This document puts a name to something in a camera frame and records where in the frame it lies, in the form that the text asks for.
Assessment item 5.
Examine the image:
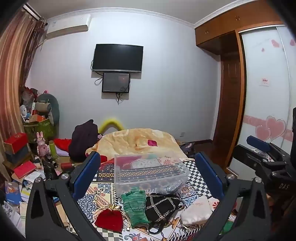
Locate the red velvet pouch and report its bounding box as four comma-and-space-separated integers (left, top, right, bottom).
95, 205, 124, 233

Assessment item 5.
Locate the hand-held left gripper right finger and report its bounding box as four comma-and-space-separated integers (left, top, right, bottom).
195, 151, 271, 241

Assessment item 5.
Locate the colourful printed bed sheet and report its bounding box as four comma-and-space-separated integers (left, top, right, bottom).
76, 158, 238, 241

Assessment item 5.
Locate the white air conditioner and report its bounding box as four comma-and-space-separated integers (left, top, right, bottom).
44, 14, 91, 39

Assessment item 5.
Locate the wooden overhead cabinet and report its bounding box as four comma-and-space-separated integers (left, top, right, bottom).
194, 0, 285, 55

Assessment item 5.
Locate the red box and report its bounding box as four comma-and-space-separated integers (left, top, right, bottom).
3, 133, 29, 154

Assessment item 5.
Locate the dark blue box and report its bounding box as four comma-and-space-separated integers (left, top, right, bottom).
5, 146, 31, 164

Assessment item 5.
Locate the wooden door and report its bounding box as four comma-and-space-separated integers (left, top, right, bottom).
211, 31, 245, 168

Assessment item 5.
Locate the green knitted glove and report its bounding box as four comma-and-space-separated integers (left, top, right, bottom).
121, 188, 151, 229

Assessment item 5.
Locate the striped brown curtain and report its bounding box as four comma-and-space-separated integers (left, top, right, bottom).
0, 7, 48, 167

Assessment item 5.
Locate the black wall television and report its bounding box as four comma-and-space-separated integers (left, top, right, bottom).
92, 44, 144, 73

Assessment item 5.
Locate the dark maroon backpack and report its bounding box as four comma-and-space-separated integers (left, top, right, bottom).
69, 120, 99, 163

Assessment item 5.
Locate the small black wall monitor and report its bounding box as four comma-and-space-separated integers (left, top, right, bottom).
102, 72, 131, 93

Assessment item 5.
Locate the green cardboard box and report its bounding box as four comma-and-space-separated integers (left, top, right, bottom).
23, 118, 57, 142

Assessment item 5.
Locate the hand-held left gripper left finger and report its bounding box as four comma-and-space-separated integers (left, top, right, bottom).
25, 151, 102, 241

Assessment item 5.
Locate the yellow curved cushion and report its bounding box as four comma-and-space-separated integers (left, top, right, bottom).
98, 117, 124, 135

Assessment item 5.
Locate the clear plastic storage box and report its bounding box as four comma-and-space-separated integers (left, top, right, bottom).
114, 154, 189, 197

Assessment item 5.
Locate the yellow fleece blanket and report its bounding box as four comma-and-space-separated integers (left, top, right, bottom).
85, 128, 185, 164

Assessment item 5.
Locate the grey plush toy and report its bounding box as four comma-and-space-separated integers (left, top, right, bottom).
37, 94, 60, 127

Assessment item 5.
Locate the white heart-print wardrobe door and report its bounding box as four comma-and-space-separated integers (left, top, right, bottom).
238, 25, 296, 164

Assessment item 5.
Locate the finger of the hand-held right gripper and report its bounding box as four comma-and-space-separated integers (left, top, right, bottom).
231, 144, 287, 179
246, 135, 296, 163

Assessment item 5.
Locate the green cloth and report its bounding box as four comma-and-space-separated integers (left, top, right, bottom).
220, 221, 234, 235

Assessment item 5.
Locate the green bottle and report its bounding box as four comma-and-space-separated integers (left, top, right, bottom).
48, 140, 58, 160

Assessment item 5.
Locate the red cloth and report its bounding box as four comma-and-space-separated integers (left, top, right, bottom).
54, 138, 72, 152

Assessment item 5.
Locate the pile of papers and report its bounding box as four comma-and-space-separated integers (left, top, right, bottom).
11, 169, 44, 202

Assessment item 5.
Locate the blue silver patterned pouch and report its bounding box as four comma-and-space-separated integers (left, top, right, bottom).
159, 181, 186, 195

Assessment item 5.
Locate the blue printed packet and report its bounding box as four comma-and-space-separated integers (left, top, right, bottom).
5, 181, 22, 205

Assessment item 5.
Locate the red book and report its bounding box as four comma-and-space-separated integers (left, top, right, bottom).
13, 161, 37, 179

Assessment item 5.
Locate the black patterned pouch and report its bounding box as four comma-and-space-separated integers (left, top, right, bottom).
145, 193, 185, 234

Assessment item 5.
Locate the pink rabbit figure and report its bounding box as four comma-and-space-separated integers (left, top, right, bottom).
36, 132, 49, 157

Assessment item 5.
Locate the white drawstring pouch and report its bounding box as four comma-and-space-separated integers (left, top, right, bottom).
180, 196, 213, 226

